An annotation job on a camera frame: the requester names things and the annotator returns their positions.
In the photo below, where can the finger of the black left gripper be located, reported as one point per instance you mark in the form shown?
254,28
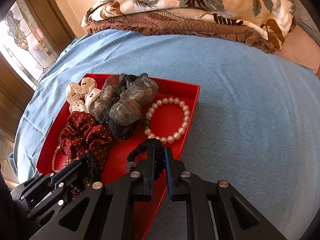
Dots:
50,207
57,174

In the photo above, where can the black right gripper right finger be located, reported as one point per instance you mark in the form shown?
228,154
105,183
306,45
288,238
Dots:
215,210

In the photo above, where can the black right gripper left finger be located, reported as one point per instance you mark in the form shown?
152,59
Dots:
102,211

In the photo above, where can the red polka dot scrunchie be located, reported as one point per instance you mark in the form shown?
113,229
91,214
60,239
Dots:
82,134

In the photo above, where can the white patterned scrunchie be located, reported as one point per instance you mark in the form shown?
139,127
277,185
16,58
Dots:
80,97

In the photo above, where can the red white plaid scrunchie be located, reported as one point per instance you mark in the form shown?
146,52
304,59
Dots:
76,180

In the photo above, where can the light blue towel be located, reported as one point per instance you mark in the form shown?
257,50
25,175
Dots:
256,123

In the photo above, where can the stained glass window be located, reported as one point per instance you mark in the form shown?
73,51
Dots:
24,45

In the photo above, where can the pink bed sheet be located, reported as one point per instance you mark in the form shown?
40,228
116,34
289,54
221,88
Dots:
299,47

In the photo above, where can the floral leaf quilt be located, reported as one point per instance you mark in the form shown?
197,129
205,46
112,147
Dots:
260,23

